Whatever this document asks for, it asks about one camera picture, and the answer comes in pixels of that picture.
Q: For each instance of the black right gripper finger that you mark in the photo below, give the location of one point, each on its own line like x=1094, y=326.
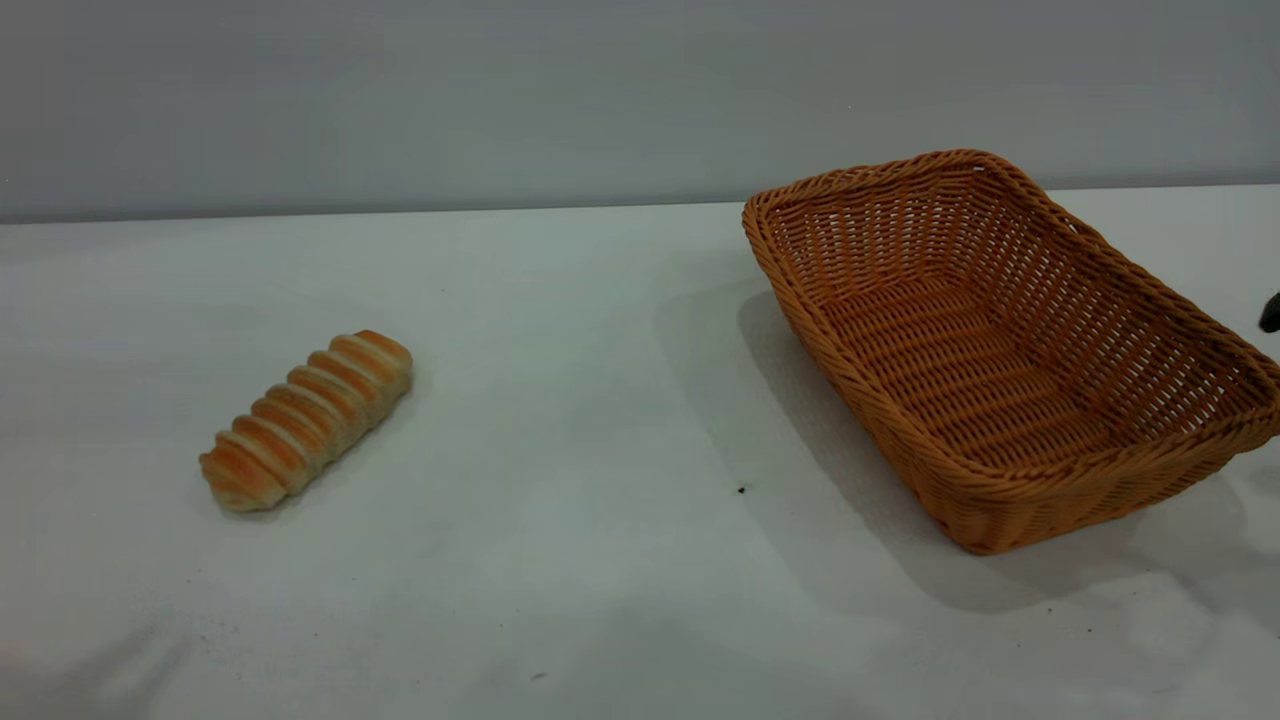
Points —
x=1272, y=315

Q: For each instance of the orange wicker basket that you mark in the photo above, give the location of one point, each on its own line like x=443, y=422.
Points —
x=960, y=340

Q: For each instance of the striped spiral bread roll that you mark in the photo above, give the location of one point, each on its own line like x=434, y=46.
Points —
x=305, y=420

